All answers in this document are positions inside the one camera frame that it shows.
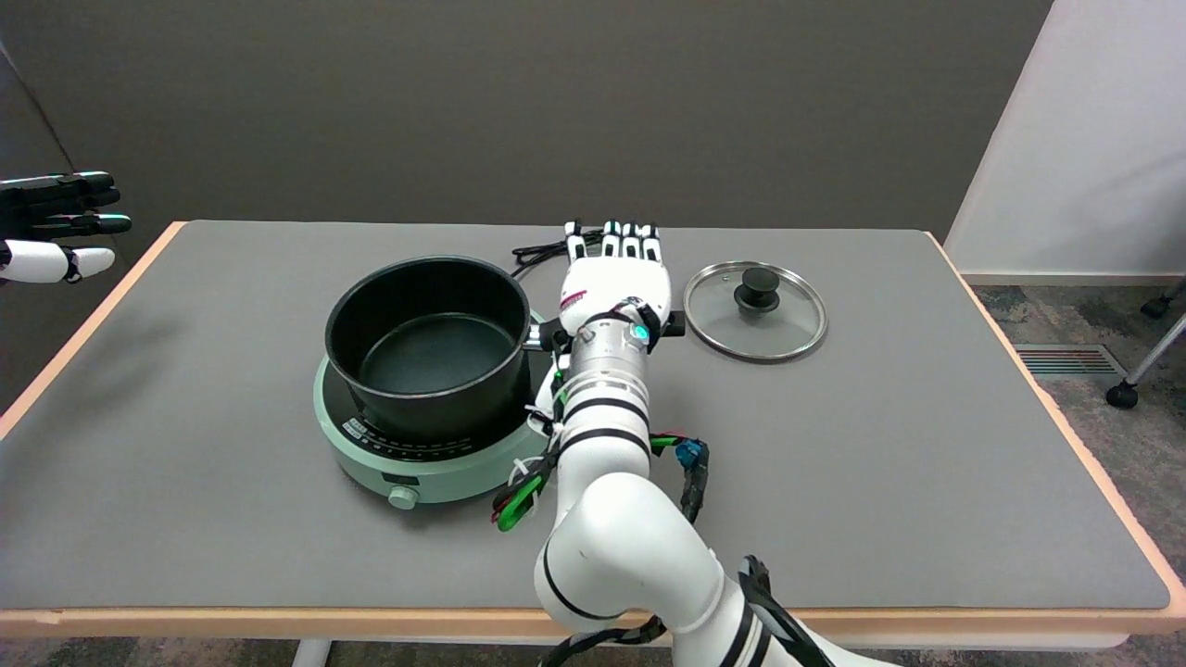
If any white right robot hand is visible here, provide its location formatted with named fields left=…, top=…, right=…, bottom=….
left=556, top=220, right=673, bottom=349

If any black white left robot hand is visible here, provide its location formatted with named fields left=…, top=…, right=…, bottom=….
left=0, top=171, right=132, bottom=285

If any black soup pot with handle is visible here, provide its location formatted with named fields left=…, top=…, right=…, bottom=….
left=324, top=256, right=687, bottom=442

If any glass lid with black knob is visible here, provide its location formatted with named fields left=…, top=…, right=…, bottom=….
left=684, top=260, right=828, bottom=363

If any grey table mat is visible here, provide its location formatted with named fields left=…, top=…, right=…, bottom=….
left=0, top=220, right=1171, bottom=610

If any mint green induction cooker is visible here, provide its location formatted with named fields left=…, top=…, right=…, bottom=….
left=313, top=310, right=566, bottom=511

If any floor vent grille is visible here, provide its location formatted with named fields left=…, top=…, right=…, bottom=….
left=1015, top=345, right=1128, bottom=379

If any chair base with black casters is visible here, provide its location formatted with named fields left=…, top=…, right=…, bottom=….
left=1105, top=278, right=1186, bottom=410

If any black power cord with plug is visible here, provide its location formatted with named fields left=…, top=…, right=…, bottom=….
left=511, top=232, right=594, bottom=279

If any cable harness with blue connector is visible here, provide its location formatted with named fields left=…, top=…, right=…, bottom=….
left=649, top=431, right=711, bottom=525

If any green tipped robot cable loop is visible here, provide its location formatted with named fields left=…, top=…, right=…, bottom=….
left=491, top=352, right=568, bottom=534

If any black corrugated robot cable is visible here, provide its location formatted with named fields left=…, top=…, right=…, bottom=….
left=537, top=554, right=839, bottom=667

